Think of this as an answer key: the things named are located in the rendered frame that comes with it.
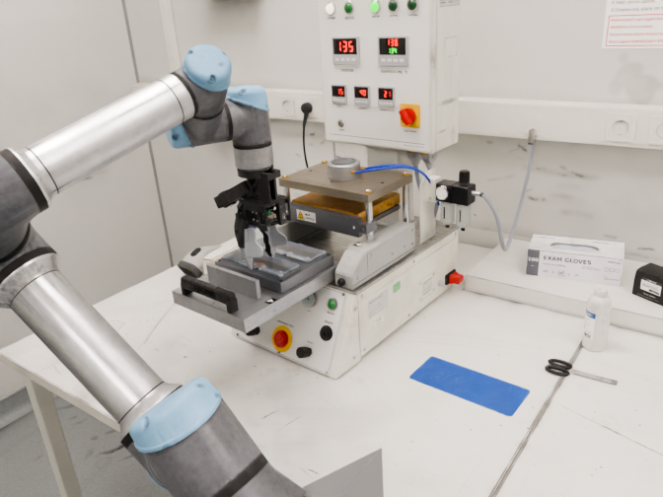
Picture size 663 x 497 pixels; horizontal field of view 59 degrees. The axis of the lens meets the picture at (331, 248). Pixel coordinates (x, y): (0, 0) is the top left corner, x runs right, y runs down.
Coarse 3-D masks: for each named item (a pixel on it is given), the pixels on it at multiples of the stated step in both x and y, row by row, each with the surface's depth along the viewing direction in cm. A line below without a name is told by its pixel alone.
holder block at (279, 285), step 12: (264, 252) 131; (216, 264) 128; (228, 264) 126; (300, 264) 124; (312, 264) 124; (324, 264) 126; (252, 276) 122; (264, 276) 120; (288, 276) 119; (300, 276) 121; (312, 276) 124; (276, 288) 118; (288, 288) 119
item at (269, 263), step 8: (224, 256) 128; (232, 256) 128; (240, 256) 127; (264, 256) 126; (256, 264) 123; (264, 264) 123; (272, 264) 122; (280, 264) 122; (288, 264) 122; (296, 264) 121; (280, 272) 118
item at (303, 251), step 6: (258, 240) 136; (264, 246) 132; (276, 246) 132; (282, 246) 132; (288, 246) 131; (294, 246) 131; (300, 246) 131; (288, 252) 128; (294, 252) 128; (300, 252) 127; (306, 252) 127; (312, 252) 127; (318, 252) 127; (306, 258) 124; (312, 258) 124
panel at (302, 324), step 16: (320, 304) 130; (336, 304) 127; (272, 320) 138; (288, 320) 135; (304, 320) 133; (320, 320) 130; (336, 320) 127; (240, 336) 144; (256, 336) 141; (272, 336) 138; (288, 336) 135; (304, 336) 132; (320, 336) 130; (336, 336) 127; (288, 352) 135; (320, 352) 129; (320, 368) 129
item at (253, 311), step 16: (208, 272) 124; (224, 272) 120; (320, 272) 126; (224, 288) 122; (240, 288) 119; (256, 288) 115; (304, 288) 121; (320, 288) 125; (192, 304) 119; (208, 304) 116; (224, 304) 115; (240, 304) 115; (256, 304) 114; (272, 304) 114; (288, 304) 118; (224, 320) 113; (240, 320) 110; (256, 320) 112
